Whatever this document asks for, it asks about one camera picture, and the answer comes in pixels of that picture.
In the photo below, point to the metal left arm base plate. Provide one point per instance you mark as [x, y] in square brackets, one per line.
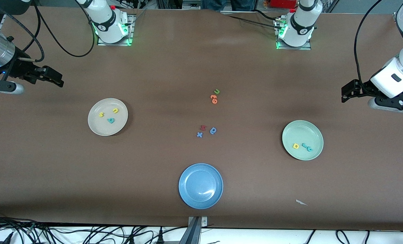
[306, 48]

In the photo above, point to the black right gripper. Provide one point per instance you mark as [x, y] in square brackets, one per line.
[21, 68]

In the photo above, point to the light green plate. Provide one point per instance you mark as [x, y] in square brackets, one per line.
[302, 134]

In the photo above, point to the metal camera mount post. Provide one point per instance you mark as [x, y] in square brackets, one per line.
[194, 230]

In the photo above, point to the beige brown plate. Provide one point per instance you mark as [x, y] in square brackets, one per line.
[107, 127]

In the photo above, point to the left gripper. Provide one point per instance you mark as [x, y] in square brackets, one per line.
[361, 87]

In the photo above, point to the red box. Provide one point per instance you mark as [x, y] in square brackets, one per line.
[282, 3]

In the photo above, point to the aluminium frame profile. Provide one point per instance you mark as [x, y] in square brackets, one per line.
[396, 16]

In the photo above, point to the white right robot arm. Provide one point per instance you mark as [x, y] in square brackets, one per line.
[104, 20]

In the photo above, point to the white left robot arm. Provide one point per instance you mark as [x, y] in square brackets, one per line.
[301, 23]

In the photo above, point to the orange letter g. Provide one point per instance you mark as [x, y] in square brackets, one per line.
[214, 99]

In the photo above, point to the black power plug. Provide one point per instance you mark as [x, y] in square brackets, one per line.
[132, 240]
[160, 238]

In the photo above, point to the blue plate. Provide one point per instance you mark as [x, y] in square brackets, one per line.
[200, 186]

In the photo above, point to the blue letter a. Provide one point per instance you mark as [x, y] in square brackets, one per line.
[212, 133]

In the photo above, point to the white paper scrap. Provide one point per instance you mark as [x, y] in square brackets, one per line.
[300, 202]

